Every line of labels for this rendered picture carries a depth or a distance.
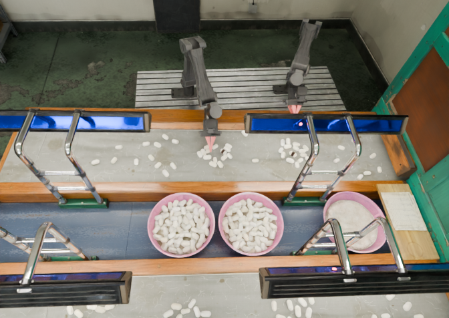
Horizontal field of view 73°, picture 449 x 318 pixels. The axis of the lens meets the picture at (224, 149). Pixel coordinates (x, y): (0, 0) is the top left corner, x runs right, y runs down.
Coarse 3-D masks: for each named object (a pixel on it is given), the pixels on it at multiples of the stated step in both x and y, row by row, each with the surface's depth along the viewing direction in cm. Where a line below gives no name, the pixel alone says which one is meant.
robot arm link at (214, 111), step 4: (216, 96) 138; (200, 100) 136; (216, 100) 138; (200, 104) 136; (204, 104) 135; (208, 104) 131; (212, 104) 130; (216, 104) 130; (208, 108) 133; (212, 108) 130; (216, 108) 130; (220, 108) 131; (208, 112) 131; (212, 112) 130; (216, 112) 130; (220, 112) 131; (208, 116) 134; (212, 116) 130; (216, 116) 131
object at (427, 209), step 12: (384, 108) 155; (408, 180) 137; (420, 192) 130; (420, 204) 130; (432, 204) 124; (432, 216) 123; (432, 228) 123; (432, 240) 123; (444, 240) 117; (444, 252) 117
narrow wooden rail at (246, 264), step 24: (0, 264) 107; (24, 264) 108; (48, 264) 108; (72, 264) 109; (96, 264) 110; (120, 264) 110; (144, 264) 111; (168, 264) 111; (192, 264) 112; (216, 264) 112; (240, 264) 113; (264, 264) 113; (288, 264) 114; (312, 264) 115; (336, 264) 115; (360, 264) 116
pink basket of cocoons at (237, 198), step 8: (248, 192) 129; (232, 200) 129; (240, 200) 131; (256, 200) 132; (264, 200) 130; (224, 208) 126; (272, 208) 129; (280, 216) 125; (280, 224) 124; (280, 232) 122; (224, 240) 117; (232, 248) 116; (272, 248) 117
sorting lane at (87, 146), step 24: (24, 144) 139; (48, 144) 140; (96, 144) 141; (120, 144) 142; (168, 144) 144; (192, 144) 145; (240, 144) 147; (264, 144) 148; (336, 144) 151; (24, 168) 132; (48, 168) 133; (72, 168) 133; (96, 168) 134; (120, 168) 135; (144, 168) 136; (168, 168) 137; (192, 168) 137; (216, 168) 138; (240, 168) 139; (264, 168) 140; (288, 168) 141; (312, 168) 142; (336, 168) 143; (360, 168) 144; (384, 168) 144
